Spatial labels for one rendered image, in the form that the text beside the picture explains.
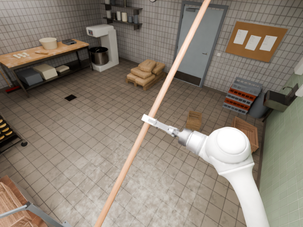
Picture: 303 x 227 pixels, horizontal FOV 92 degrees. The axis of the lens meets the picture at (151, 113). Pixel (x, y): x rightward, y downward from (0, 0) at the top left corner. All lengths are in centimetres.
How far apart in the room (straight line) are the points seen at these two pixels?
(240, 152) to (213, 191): 244
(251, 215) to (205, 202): 222
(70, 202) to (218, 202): 222
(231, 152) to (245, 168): 7
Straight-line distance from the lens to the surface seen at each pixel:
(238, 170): 47
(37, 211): 199
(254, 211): 53
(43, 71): 516
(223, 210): 282
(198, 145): 62
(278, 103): 371
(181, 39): 490
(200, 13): 92
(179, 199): 265
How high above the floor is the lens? 246
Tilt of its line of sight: 42 degrees down
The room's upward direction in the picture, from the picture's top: 4 degrees clockwise
